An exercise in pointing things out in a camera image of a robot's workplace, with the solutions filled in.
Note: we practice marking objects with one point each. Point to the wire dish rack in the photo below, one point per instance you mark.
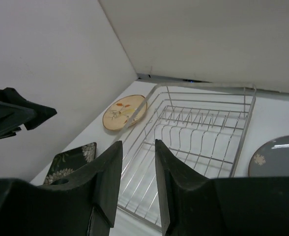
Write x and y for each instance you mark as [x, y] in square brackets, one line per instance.
[202, 124]

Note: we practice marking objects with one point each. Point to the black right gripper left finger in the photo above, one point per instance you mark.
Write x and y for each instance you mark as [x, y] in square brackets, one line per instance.
[84, 202]

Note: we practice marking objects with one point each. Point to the black floral square plate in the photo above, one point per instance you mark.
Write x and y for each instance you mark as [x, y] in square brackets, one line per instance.
[69, 161]

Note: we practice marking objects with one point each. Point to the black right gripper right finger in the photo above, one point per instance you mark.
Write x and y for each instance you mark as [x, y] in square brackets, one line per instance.
[187, 200]

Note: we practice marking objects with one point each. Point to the beige floral round plate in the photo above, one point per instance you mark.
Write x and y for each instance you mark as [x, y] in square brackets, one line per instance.
[118, 114]

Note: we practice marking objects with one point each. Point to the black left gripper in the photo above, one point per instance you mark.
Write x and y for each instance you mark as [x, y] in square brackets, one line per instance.
[16, 111]

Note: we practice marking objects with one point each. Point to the grey deer round plate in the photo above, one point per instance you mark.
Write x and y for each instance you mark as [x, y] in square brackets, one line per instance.
[271, 159]

